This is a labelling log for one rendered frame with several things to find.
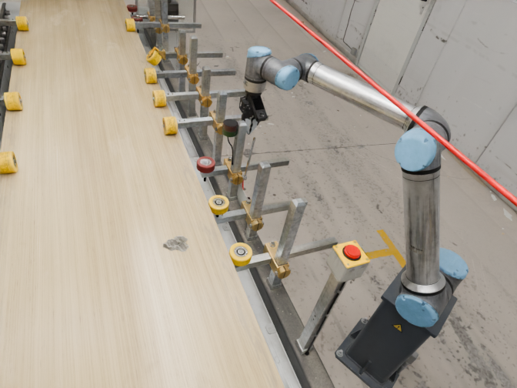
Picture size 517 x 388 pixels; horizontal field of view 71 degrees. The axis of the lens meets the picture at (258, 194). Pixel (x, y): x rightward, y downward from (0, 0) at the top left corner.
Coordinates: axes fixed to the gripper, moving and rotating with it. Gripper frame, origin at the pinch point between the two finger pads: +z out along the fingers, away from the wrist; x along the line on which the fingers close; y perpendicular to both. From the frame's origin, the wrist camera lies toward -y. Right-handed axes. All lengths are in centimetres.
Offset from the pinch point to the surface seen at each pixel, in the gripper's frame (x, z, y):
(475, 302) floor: -147, 101, -68
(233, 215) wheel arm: 15.8, 18.0, -30.6
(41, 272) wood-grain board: 83, 10, -47
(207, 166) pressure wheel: 21.0, 9.7, -8.2
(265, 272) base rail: 8, 31, -53
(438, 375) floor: -89, 101, -97
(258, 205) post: 7.9, 10.0, -35.2
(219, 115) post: 9.5, -0.5, 14.7
